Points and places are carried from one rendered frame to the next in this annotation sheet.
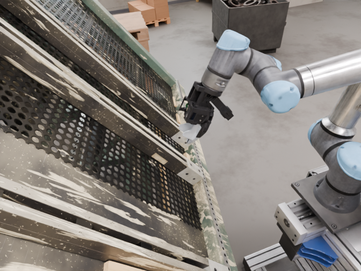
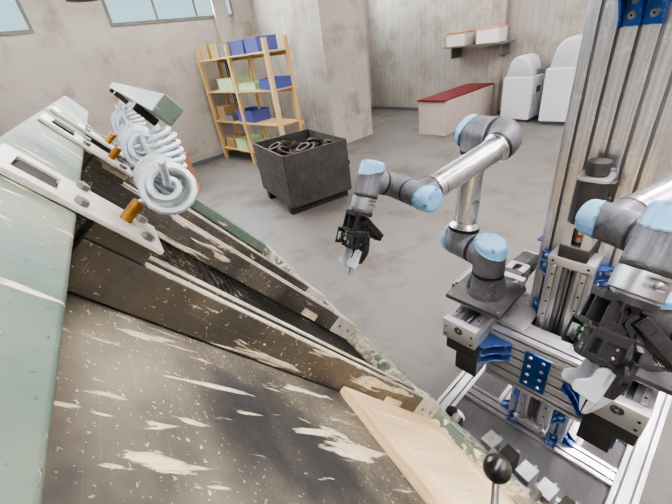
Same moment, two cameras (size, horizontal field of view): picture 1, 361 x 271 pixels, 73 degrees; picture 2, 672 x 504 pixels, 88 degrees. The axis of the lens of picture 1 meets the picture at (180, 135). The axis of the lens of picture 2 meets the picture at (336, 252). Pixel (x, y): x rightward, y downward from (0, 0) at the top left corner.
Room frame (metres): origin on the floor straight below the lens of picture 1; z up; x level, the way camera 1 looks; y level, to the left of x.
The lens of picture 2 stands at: (-0.26, 0.38, 1.96)
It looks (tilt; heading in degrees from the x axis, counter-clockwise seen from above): 31 degrees down; 337
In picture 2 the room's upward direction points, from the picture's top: 9 degrees counter-clockwise
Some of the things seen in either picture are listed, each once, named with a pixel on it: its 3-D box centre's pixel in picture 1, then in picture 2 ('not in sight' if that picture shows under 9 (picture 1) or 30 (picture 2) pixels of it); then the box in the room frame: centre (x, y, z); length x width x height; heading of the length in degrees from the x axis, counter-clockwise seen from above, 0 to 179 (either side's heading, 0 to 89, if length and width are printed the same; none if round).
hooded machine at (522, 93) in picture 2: not in sight; (523, 88); (5.11, -6.69, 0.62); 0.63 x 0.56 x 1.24; 15
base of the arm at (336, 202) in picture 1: (339, 187); (486, 280); (0.51, -0.57, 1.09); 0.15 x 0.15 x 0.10
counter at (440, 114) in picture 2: not in sight; (456, 107); (5.96, -5.70, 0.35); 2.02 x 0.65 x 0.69; 105
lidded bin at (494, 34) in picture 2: not in sight; (491, 34); (5.95, -6.58, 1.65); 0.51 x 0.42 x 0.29; 15
